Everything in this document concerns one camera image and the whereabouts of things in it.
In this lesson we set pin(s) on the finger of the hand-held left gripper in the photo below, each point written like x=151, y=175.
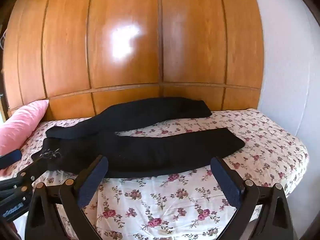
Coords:
x=10, y=159
x=35, y=168

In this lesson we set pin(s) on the floral sheet bed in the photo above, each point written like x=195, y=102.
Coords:
x=175, y=200

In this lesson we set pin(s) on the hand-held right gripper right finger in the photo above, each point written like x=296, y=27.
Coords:
x=226, y=181

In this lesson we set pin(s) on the wooden headboard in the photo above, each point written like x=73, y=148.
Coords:
x=125, y=55

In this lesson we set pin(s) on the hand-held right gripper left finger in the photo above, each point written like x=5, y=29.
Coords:
x=92, y=181

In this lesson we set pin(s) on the pink pillow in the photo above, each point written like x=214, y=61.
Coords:
x=20, y=125

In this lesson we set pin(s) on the black pants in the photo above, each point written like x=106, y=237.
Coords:
x=150, y=150

